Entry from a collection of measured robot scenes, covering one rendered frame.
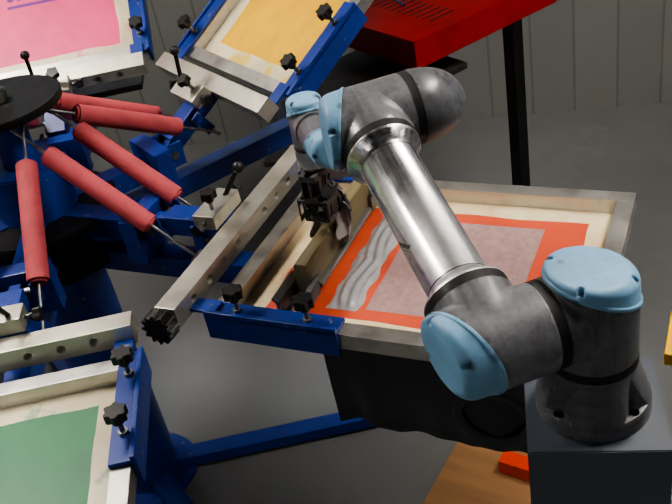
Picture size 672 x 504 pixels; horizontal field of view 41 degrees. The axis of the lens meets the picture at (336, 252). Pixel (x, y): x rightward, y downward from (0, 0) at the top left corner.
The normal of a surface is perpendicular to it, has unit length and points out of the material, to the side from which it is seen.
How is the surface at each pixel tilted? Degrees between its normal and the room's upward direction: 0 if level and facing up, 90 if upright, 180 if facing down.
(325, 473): 0
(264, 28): 32
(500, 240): 0
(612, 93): 90
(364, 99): 20
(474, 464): 0
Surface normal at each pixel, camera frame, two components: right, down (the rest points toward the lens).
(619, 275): -0.04, -0.85
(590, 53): -0.13, 0.58
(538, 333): 0.15, -0.09
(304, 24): -0.55, -0.45
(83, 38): -0.07, -0.40
